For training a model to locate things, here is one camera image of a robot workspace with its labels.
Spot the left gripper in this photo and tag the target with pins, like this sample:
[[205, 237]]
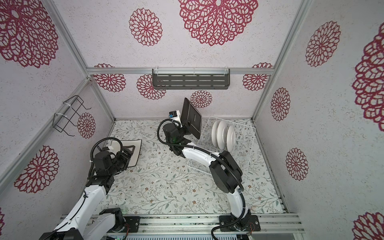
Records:
[[126, 157]]

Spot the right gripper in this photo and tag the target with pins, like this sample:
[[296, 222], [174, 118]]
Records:
[[186, 129]]

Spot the white square plate black rim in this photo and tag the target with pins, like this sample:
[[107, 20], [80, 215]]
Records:
[[134, 146]]

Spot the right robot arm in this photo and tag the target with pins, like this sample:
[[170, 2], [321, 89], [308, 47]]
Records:
[[225, 171]]

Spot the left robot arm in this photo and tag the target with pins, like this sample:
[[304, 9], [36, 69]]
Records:
[[75, 225]]

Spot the white round plate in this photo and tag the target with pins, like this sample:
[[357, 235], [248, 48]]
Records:
[[214, 133], [231, 139], [222, 132]]

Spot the dark grey wall shelf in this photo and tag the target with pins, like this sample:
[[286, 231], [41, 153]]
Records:
[[191, 80]]

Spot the black wire wall basket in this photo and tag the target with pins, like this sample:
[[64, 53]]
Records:
[[64, 117]]

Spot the white wire dish rack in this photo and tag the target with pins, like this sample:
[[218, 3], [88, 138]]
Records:
[[239, 137]]

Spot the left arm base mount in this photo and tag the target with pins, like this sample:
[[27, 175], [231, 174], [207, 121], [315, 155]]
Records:
[[126, 223]]

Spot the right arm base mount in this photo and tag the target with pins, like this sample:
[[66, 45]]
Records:
[[246, 224]]

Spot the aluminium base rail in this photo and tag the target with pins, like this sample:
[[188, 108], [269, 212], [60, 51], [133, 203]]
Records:
[[202, 224]]

